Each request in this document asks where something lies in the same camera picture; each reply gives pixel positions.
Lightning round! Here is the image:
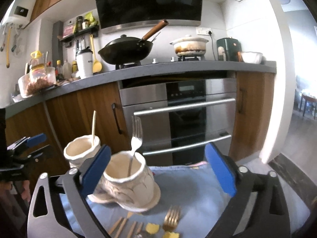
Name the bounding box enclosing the long wooden chopstick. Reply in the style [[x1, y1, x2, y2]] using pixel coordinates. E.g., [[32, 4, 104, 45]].
[[108, 217, 123, 235]]

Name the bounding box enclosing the gold fork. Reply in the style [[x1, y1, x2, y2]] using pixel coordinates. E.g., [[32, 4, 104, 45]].
[[162, 206, 181, 231]]

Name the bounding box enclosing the grey kitchen countertop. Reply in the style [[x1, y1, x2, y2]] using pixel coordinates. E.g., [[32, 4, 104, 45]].
[[5, 61, 277, 119]]

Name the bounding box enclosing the person's left hand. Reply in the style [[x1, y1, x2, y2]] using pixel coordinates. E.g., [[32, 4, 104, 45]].
[[0, 180, 31, 202]]

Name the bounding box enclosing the white ceramic double utensil holder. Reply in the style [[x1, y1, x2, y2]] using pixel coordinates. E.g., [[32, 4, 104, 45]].
[[63, 135, 161, 213]]

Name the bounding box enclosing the light blue cartoon cloth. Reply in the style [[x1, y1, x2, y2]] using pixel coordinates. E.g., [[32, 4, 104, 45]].
[[59, 162, 312, 238]]

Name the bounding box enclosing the wooden chopstick on cloth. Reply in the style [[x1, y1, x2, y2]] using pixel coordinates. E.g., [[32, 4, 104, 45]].
[[126, 221, 143, 238], [115, 212, 134, 238]]

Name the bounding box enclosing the wooden chopstick in holder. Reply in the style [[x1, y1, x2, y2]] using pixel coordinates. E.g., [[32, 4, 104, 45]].
[[91, 110, 96, 147]]

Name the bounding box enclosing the clear container with food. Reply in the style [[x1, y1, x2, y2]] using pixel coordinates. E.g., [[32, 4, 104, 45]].
[[18, 67, 56, 98]]

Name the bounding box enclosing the stainless steel built-in oven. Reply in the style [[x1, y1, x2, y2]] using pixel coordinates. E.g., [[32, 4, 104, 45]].
[[119, 78, 236, 166]]

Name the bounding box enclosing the yellow cap oil bottle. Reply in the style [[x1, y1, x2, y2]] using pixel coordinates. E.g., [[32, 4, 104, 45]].
[[30, 51, 46, 80]]

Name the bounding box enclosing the silver fork in holder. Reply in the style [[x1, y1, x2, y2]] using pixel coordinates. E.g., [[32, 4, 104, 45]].
[[127, 115, 143, 176]]

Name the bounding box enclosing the right wooden cabinet door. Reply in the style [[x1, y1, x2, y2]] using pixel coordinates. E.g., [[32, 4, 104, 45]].
[[229, 72, 275, 161]]

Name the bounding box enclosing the white tumbler black lid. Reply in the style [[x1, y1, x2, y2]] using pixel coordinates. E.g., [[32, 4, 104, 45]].
[[76, 47, 93, 79]]

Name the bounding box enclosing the yellow spatula hanging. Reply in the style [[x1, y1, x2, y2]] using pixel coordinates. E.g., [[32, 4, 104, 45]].
[[90, 34, 102, 73]]

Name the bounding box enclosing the white bowl on counter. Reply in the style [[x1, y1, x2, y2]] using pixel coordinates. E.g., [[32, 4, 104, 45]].
[[241, 52, 263, 64]]

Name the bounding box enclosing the white water heater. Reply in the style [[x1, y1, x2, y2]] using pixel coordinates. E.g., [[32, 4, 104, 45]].
[[1, 0, 36, 28]]

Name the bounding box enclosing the white stained cooking pot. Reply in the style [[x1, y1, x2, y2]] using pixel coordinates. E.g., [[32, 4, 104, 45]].
[[170, 36, 209, 57]]

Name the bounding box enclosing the black range hood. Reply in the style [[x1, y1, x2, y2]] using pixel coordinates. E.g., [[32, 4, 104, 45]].
[[96, 0, 202, 33]]

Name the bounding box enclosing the wooden cabinet door black handle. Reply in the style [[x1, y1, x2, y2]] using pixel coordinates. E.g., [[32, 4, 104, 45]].
[[5, 82, 130, 176]]

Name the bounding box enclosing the yellow handled utensil on cloth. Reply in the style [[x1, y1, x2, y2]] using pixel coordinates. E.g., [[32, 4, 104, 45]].
[[145, 223, 160, 235]]

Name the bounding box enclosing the yellow handled utensil in holder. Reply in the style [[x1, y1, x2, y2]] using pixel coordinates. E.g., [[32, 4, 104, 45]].
[[162, 231, 180, 238]]

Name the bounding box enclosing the black wall spice shelf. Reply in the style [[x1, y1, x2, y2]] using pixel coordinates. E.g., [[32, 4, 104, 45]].
[[57, 11, 99, 47]]

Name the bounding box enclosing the black wok wooden handle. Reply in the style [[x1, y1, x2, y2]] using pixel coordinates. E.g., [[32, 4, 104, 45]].
[[98, 19, 169, 67]]

